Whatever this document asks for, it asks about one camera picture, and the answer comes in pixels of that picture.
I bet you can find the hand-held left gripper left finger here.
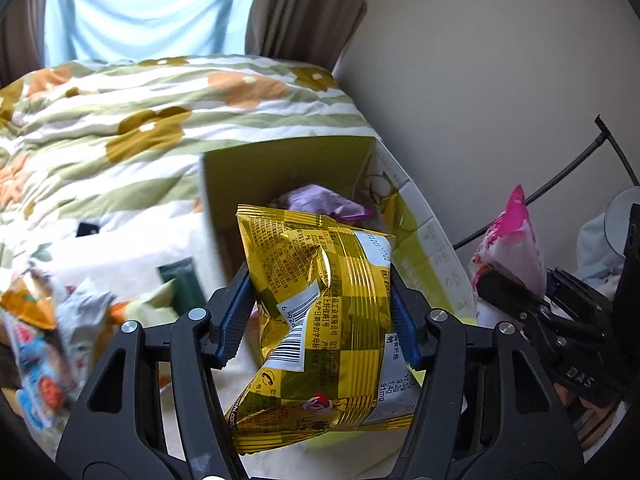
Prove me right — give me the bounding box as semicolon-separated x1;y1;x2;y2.
55;259;257;480

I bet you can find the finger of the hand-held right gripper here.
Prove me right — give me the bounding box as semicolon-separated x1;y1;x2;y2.
545;267;619;340
475;268;577;362

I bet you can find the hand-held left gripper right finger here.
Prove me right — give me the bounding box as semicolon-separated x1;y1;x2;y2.
387;260;586;480

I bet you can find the pink white snack packet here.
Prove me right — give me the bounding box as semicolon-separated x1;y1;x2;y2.
471;185;549;312

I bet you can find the gold snack packet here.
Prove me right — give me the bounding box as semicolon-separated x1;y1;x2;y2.
222;204;427;457

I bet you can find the light purple snack packet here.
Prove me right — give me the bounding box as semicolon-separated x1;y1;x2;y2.
270;184;377;224

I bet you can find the green cardboard box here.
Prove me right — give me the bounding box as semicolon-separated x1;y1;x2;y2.
199;135;480;327

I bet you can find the light blue clothing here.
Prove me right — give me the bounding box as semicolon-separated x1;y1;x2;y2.
579;212;627;288

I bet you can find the dark green snack packet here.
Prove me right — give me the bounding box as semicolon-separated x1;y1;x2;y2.
159;257;209;322

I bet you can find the pale green snack packet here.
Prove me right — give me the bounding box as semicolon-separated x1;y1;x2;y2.
127;280;177;322

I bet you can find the grey round disc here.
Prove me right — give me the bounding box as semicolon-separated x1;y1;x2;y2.
602;187;640;252

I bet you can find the grey yellow snack packet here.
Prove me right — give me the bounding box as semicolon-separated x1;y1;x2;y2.
54;280;117;357

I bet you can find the black rod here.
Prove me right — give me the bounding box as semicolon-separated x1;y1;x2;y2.
594;115;640;187

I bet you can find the blue white snack packet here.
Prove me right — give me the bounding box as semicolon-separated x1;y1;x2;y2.
9;320;77;432

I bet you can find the orange snack packet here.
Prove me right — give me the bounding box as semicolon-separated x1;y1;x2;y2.
0;270;57;332

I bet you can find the floral blanket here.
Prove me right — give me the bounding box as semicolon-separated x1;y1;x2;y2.
0;55;387;311

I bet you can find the brown curtain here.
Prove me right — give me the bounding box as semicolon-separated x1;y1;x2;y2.
0;0;51;89
245;0;387;69

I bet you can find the light blue cloth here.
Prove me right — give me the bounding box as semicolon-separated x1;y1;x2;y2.
42;0;267;69

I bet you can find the black cable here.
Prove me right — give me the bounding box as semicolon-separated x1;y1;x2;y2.
451;140;601;251

